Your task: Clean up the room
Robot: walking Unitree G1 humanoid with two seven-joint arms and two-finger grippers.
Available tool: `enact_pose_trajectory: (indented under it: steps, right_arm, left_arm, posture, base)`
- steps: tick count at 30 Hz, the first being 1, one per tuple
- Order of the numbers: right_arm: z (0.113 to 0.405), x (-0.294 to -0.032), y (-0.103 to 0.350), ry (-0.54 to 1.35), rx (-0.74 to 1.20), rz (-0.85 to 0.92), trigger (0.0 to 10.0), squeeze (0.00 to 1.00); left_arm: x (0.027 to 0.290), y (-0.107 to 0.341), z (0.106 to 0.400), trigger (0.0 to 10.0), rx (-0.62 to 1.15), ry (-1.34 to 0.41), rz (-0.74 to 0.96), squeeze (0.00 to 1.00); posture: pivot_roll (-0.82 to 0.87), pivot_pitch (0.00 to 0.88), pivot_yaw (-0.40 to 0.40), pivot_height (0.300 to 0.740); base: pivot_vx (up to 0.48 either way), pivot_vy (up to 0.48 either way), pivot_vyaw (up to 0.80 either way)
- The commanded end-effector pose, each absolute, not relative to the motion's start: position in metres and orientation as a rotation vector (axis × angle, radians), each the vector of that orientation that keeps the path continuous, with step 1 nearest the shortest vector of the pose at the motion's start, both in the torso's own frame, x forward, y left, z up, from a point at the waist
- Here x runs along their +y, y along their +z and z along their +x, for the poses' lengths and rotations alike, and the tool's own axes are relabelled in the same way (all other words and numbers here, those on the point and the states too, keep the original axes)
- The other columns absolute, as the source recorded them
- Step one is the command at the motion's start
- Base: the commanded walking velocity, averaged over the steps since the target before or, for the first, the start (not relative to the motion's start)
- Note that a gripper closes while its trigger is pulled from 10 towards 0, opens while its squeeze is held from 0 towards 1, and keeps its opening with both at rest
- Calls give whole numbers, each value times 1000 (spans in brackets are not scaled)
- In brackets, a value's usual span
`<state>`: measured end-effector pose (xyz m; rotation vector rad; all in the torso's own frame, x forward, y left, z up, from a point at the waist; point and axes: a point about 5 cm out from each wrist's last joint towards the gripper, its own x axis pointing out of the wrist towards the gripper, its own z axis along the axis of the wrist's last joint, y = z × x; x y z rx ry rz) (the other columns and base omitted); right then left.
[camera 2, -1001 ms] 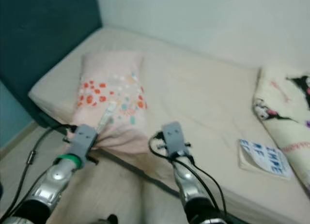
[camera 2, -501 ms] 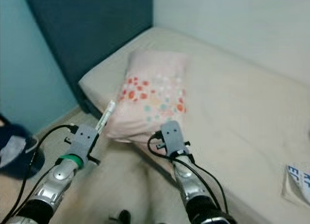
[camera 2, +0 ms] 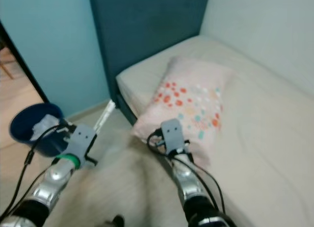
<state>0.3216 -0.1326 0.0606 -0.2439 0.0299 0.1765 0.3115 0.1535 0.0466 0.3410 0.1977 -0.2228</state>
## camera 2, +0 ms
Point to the pink pillow with dots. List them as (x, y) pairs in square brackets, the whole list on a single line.
[(191, 89)]

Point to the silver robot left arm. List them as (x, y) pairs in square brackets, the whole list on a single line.
[(51, 185)]

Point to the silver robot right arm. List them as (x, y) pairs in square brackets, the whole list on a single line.
[(191, 188)]

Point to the white crumpled trash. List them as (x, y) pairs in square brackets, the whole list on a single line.
[(44, 126)]

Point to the blue trash bin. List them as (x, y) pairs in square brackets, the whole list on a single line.
[(29, 146)]

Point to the black robot foot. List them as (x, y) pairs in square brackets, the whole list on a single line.
[(117, 222)]

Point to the mattress with cream sheet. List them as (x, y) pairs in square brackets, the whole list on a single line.
[(265, 138)]

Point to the wooden chair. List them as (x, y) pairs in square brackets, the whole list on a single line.
[(7, 69)]

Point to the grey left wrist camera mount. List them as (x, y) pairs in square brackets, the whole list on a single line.
[(82, 141)]

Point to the black door frame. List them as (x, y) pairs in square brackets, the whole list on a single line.
[(29, 70)]

